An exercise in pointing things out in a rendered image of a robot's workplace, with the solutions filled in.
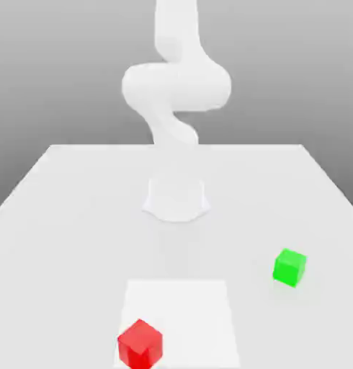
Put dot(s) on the small green cube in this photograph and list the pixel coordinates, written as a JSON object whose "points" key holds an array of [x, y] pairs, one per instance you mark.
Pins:
{"points": [[289, 268]]}

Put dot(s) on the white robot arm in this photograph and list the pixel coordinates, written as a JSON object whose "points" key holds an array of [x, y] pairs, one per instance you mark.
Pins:
{"points": [[176, 86]]}

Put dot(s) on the small red cube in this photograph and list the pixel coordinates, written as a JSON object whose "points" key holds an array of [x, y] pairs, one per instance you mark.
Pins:
{"points": [[140, 344]]}

